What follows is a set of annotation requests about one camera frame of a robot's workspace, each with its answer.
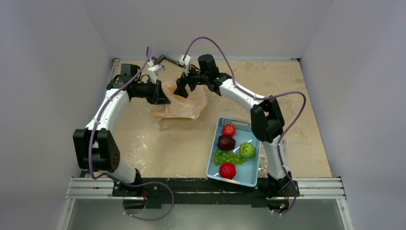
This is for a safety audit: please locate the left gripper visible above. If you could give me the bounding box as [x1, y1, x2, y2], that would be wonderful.
[133, 78, 170, 105]

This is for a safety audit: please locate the orange banana print plastic bag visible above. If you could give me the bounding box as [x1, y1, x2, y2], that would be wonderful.
[150, 80, 207, 120]

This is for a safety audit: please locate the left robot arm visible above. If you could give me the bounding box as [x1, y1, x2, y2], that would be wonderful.
[73, 62, 170, 196]

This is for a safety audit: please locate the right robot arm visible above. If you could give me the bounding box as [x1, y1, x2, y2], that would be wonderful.
[174, 54, 295, 196]

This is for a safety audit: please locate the small red fake apple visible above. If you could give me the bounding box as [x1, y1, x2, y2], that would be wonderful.
[222, 124, 236, 137]

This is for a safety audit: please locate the dark purple fake fruit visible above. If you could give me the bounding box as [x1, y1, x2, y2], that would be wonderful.
[217, 135, 236, 151]

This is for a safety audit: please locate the green fake grape bunch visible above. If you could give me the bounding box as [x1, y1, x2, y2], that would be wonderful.
[212, 149, 246, 165]

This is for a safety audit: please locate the green fake fruit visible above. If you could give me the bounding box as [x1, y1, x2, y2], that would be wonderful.
[239, 142, 256, 159]

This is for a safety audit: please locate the large red fake apple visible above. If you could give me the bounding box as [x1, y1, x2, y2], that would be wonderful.
[219, 162, 237, 179]

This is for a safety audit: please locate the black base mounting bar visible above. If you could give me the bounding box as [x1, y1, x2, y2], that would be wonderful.
[112, 178, 300, 210]

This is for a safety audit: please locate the light blue plastic basket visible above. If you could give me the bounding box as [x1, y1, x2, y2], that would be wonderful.
[206, 116, 261, 187]

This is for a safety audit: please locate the clear plastic screw box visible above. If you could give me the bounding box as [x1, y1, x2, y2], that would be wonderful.
[258, 137, 317, 185]

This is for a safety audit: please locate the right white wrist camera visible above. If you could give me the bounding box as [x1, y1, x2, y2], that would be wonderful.
[177, 55, 192, 75]

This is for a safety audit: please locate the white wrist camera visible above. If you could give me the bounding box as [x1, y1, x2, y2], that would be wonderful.
[147, 61, 164, 84]
[177, 55, 192, 75]

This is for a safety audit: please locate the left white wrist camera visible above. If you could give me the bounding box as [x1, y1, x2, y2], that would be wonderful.
[147, 61, 164, 84]

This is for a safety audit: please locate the black metal crank handle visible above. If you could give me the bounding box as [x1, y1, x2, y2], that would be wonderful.
[151, 55, 182, 67]

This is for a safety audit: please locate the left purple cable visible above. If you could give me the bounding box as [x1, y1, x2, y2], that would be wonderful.
[88, 46, 175, 222]

